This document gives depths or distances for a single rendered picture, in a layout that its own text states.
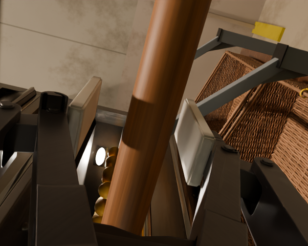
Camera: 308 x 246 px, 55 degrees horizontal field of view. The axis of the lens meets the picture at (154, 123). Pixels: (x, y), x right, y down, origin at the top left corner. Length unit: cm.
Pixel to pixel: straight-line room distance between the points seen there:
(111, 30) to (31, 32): 86
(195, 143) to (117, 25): 324
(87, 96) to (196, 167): 7
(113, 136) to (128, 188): 162
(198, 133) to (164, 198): 93
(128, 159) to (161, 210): 85
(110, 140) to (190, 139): 166
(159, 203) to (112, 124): 84
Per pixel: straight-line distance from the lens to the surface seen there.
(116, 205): 20
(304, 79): 124
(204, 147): 15
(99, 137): 183
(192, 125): 17
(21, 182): 79
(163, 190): 112
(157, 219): 100
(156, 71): 16
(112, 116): 176
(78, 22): 345
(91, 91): 17
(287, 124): 123
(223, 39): 105
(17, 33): 366
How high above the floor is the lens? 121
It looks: 7 degrees down
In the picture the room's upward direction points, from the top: 77 degrees counter-clockwise
